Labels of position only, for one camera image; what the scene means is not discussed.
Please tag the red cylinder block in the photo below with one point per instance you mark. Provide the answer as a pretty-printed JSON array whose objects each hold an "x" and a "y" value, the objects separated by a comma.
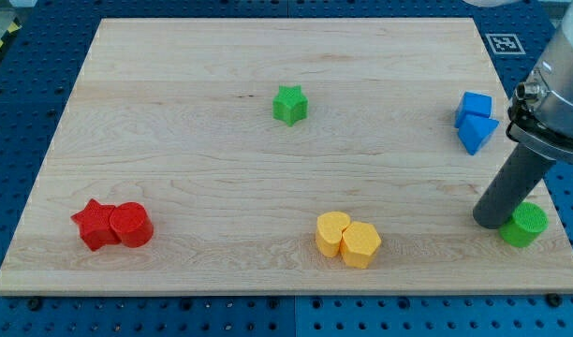
[{"x": 131, "y": 224}]

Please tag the blue cube block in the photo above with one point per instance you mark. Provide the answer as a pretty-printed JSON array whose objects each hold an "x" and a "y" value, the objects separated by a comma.
[{"x": 473, "y": 104}]

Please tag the white fiducial marker tag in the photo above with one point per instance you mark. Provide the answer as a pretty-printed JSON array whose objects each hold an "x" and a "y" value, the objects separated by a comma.
[{"x": 505, "y": 44}]

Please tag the yellow heart block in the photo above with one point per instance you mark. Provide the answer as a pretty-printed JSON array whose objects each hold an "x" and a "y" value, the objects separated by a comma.
[{"x": 329, "y": 232}]

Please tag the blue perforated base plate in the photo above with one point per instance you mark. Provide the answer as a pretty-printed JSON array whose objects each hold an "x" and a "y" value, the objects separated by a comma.
[{"x": 37, "y": 70}]

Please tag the green cylinder block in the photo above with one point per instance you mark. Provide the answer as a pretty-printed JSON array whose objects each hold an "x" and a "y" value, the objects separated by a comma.
[{"x": 524, "y": 225}]

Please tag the wooden board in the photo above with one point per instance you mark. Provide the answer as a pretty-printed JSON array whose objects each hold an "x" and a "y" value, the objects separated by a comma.
[{"x": 176, "y": 115}]

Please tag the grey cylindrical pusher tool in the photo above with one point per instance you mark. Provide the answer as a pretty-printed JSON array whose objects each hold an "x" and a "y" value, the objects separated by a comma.
[{"x": 514, "y": 181}]

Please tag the green star block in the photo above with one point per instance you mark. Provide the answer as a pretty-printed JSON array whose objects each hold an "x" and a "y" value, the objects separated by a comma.
[{"x": 290, "y": 105}]

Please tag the red star block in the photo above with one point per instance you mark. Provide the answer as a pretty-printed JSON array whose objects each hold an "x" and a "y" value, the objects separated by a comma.
[{"x": 93, "y": 222}]

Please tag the blue triangle block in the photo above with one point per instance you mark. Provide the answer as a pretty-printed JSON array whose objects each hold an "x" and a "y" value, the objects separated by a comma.
[{"x": 475, "y": 131}]

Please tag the yellow hexagon block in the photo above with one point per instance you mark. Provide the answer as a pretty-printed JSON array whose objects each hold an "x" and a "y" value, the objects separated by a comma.
[{"x": 359, "y": 244}]

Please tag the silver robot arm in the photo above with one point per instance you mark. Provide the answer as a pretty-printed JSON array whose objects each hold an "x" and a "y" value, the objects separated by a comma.
[{"x": 541, "y": 110}]

